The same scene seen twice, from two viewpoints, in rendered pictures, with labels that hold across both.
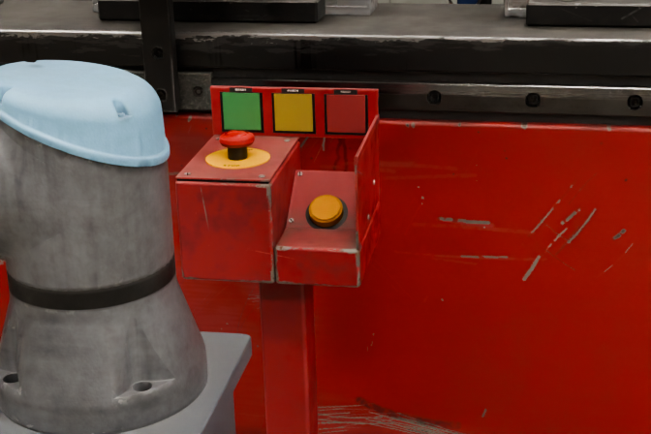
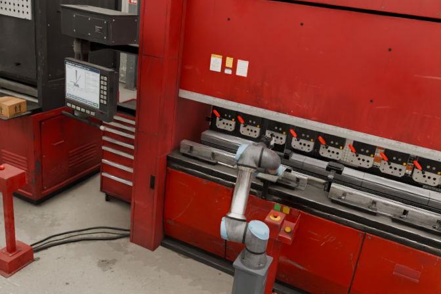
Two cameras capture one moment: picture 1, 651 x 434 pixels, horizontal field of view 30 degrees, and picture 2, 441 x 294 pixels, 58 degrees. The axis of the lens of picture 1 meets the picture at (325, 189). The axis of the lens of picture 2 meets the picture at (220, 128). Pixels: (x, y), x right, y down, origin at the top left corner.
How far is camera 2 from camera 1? 148 cm
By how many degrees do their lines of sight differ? 11
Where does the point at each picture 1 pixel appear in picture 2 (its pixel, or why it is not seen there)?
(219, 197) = (271, 224)
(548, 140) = (330, 224)
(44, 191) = (253, 240)
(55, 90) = (257, 228)
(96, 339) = (255, 258)
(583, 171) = (335, 230)
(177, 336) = (264, 259)
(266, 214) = (277, 229)
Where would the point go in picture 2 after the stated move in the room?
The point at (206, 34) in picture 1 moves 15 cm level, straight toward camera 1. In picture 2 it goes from (273, 188) to (273, 199)
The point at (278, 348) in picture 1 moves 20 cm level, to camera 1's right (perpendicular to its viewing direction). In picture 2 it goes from (274, 249) to (304, 255)
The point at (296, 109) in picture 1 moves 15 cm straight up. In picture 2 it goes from (287, 210) to (290, 190)
